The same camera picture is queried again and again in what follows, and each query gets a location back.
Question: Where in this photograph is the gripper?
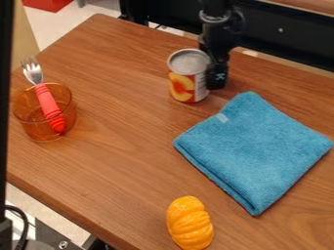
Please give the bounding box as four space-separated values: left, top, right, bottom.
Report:
196 9 247 91

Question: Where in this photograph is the small can with fruit label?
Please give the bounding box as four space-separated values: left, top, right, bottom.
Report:
165 48 213 104

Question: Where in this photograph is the blue cloth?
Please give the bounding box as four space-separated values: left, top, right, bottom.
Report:
172 91 334 217

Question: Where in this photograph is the orange toy pumpkin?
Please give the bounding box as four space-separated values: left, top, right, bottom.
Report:
165 195 216 250

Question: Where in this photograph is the orange clear cup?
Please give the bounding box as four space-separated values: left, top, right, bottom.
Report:
10 81 79 142

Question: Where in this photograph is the red handled fork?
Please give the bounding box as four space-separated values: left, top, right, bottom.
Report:
20 56 68 134

